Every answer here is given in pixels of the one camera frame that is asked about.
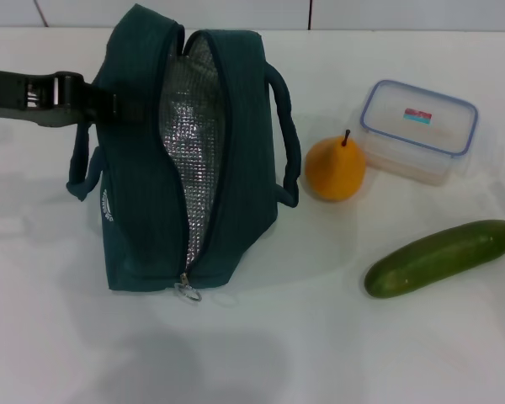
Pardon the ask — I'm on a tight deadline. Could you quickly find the clear zipper pull ring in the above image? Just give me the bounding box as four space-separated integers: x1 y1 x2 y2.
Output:
174 273 203 304

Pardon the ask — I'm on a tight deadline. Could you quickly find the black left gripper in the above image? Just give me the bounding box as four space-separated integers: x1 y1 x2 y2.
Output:
0 69 120 128

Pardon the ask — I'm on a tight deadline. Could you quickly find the yellow orange pear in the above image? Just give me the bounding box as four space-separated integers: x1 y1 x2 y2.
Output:
305 129 367 202

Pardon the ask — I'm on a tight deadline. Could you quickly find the clear container with blue lid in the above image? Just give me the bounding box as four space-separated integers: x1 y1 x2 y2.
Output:
359 78 480 187

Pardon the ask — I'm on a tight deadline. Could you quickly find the dark teal insulated lunch bag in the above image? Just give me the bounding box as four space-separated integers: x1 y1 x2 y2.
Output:
65 3 300 294

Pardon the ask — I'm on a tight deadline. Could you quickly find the green cucumber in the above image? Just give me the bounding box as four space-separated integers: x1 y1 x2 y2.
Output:
364 219 505 300

